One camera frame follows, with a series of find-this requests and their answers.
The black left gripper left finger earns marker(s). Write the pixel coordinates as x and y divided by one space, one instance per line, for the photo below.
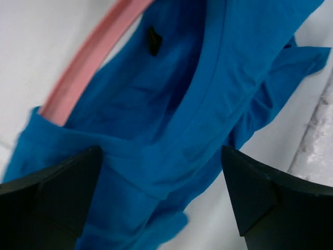
47 209

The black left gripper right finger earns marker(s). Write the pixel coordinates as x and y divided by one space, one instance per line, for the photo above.
275 210

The blue t shirt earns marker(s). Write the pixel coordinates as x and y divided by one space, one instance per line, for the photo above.
194 76

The pink hanger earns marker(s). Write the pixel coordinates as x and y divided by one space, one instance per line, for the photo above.
76 77

